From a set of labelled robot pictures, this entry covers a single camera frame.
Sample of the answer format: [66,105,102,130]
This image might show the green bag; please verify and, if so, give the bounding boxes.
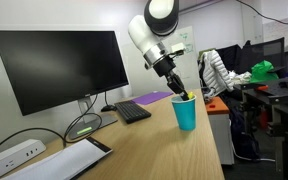
[249,59,280,84]

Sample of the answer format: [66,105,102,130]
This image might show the black monitor cable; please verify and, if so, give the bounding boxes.
[63,94,103,148]

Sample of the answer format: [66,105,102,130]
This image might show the silver monitor stand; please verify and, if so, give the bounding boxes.
[67,96,118,140]

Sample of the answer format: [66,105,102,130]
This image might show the whiteboard with green writing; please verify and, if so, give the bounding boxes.
[121,25,202,98]

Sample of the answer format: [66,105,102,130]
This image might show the blue paper cup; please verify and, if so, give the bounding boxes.
[170,94,197,132]

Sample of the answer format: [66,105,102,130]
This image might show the white crumpled cloth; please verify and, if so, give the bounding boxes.
[229,70,253,86]

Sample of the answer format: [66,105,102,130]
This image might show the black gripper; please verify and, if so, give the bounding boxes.
[152,55,189,101]

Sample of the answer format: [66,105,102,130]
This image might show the orange black clamp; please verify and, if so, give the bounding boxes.
[254,85,270,92]

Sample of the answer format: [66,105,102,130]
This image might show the purple mat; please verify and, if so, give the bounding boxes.
[131,91,174,106]

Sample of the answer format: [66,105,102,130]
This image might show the black keyboard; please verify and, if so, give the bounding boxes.
[113,100,152,125]

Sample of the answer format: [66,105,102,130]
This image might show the white floor cable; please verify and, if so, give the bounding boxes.
[230,139,276,163]

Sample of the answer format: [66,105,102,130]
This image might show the black breadboard robot table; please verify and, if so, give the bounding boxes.
[240,76,288,180]

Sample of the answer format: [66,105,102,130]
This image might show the black power cable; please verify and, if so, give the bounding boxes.
[0,127,67,163]

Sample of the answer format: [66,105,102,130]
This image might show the black computer mouse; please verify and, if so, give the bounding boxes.
[100,104,117,113]

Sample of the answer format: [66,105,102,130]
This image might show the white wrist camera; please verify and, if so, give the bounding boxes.
[169,42,187,57]

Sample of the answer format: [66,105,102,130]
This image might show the white power strip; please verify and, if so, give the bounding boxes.
[0,139,47,180]

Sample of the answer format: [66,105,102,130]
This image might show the orange box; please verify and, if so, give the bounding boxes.
[204,96,235,166]

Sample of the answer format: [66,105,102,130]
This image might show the black overhead cable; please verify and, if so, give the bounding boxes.
[235,0,288,29]

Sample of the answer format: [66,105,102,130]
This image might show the black computer monitor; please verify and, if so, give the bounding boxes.
[0,30,130,117]

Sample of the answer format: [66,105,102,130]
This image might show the red fire extinguisher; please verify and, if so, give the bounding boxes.
[259,105,269,130]

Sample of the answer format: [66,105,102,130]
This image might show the white puffer jacket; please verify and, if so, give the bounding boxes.
[198,49,235,98]

